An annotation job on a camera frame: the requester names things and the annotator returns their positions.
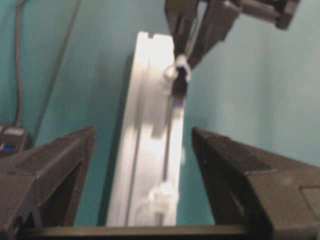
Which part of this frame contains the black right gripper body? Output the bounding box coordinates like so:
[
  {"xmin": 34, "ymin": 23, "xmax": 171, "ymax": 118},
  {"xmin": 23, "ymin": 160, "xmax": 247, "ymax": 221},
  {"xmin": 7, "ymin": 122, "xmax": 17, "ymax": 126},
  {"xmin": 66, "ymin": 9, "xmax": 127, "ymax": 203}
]
[{"xmin": 227, "ymin": 0, "xmax": 301, "ymax": 30}]

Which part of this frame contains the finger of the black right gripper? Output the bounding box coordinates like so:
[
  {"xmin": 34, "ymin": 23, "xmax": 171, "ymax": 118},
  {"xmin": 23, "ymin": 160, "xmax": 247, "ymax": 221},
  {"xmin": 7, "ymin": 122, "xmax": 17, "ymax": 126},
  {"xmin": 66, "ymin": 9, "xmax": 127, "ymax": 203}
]
[
  {"xmin": 164, "ymin": 0, "xmax": 200, "ymax": 57},
  {"xmin": 188, "ymin": 0, "xmax": 240, "ymax": 69}
]

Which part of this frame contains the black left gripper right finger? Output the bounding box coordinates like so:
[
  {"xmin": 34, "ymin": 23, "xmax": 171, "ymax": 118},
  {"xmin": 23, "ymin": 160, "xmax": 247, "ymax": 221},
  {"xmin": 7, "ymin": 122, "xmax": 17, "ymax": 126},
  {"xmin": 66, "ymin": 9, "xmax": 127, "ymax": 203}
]
[{"xmin": 192, "ymin": 127, "xmax": 320, "ymax": 240}]

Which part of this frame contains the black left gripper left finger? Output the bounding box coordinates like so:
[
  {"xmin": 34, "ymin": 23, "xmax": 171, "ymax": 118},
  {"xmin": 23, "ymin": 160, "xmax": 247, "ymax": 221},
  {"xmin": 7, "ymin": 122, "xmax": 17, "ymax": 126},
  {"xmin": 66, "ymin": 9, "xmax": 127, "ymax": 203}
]
[{"xmin": 0, "ymin": 126, "xmax": 96, "ymax": 240}]

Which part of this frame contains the black USB cable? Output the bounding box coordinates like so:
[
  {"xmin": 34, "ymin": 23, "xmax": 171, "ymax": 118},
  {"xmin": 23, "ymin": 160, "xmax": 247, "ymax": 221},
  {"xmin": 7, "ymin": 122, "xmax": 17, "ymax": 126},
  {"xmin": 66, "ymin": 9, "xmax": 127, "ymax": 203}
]
[{"xmin": 171, "ymin": 14, "xmax": 201, "ymax": 111}]

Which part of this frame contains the black USB hub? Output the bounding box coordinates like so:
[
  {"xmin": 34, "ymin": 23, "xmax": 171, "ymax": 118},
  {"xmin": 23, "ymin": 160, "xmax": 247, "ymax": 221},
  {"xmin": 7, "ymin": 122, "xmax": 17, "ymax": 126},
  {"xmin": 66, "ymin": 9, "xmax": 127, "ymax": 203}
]
[{"xmin": 0, "ymin": 125, "xmax": 32, "ymax": 159}]

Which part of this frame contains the white right cable-tie ring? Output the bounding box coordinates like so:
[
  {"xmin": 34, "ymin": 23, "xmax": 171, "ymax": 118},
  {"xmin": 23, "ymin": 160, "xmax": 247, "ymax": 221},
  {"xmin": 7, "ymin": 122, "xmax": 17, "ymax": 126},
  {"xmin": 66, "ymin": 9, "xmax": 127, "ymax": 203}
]
[{"xmin": 163, "ymin": 55, "xmax": 192, "ymax": 81}]

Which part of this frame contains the white cable-tie ring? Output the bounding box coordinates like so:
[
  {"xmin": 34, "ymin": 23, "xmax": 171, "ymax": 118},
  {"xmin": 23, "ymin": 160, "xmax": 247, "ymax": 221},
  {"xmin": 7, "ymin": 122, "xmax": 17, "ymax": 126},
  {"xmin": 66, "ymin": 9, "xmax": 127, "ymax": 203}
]
[
  {"xmin": 163, "ymin": 55, "xmax": 192, "ymax": 81},
  {"xmin": 136, "ymin": 182, "xmax": 180, "ymax": 227}
]

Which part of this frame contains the silver aluminium extrusion rail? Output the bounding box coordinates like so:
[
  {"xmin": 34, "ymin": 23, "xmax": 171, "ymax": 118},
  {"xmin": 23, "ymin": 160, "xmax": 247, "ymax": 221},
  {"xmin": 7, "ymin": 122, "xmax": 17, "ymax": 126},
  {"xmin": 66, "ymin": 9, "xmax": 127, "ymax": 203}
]
[{"xmin": 106, "ymin": 31, "xmax": 185, "ymax": 227}]

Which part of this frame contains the white middle cable-tie ring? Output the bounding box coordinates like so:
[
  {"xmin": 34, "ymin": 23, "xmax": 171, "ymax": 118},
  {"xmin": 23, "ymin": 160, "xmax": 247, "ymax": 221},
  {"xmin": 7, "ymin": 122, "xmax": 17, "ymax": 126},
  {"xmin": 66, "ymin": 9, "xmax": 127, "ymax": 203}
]
[{"xmin": 136, "ymin": 182, "xmax": 180, "ymax": 227}]

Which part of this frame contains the black hub power cable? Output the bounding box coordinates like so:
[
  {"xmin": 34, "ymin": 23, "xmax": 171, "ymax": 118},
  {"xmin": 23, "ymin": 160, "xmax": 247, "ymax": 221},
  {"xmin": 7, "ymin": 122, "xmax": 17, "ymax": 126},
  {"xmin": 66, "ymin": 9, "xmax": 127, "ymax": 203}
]
[{"xmin": 12, "ymin": 0, "xmax": 28, "ymax": 130}]

